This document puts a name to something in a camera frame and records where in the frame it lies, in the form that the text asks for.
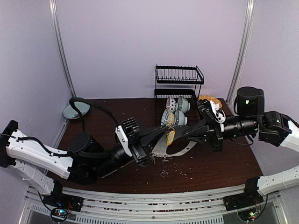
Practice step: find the aluminium frame post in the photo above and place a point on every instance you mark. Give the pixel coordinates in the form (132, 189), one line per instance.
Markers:
(61, 50)
(247, 28)

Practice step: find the aluminium front rail base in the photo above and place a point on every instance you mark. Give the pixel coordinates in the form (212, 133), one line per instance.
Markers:
(198, 207)

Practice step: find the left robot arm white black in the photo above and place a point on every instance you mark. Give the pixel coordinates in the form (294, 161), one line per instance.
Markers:
(84, 161)

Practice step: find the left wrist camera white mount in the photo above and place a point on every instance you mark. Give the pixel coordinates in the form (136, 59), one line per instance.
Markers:
(123, 139)

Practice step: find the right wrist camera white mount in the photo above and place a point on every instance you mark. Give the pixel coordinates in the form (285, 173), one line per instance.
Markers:
(220, 116)

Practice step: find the pale green bowl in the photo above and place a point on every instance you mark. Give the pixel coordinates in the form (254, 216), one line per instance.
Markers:
(183, 104)
(180, 118)

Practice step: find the black wire dish rack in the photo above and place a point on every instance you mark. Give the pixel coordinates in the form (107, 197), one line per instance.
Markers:
(176, 81)

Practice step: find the pale green bowl rear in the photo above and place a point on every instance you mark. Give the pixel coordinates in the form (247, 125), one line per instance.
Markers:
(183, 104)

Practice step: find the left aluminium frame post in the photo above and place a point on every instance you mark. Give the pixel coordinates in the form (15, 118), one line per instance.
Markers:
(61, 50)

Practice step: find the right aluminium frame post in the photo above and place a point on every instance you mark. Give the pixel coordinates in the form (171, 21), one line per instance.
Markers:
(247, 28)

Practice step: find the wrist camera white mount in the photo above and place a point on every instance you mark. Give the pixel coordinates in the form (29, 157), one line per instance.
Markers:
(220, 116)
(123, 139)

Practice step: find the key with yellow tag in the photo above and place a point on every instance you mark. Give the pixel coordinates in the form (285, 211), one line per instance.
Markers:
(170, 137)

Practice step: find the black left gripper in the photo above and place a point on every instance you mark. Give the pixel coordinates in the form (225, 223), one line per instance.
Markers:
(137, 142)

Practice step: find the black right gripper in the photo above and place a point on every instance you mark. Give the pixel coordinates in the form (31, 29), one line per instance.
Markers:
(214, 135)

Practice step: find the pale green bowl front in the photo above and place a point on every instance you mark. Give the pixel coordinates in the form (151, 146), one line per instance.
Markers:
(180, 118)

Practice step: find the yellow dotted plate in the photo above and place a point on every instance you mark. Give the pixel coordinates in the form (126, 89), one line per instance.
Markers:
(211, 98)

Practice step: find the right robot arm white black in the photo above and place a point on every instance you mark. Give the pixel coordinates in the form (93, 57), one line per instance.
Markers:
(250, 120)

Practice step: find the white blue patterned bowl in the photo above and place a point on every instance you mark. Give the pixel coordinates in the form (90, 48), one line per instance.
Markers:
(171, 104)

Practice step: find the beige blue patterned bowl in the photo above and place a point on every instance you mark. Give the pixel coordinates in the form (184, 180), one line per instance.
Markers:
(168, 118)

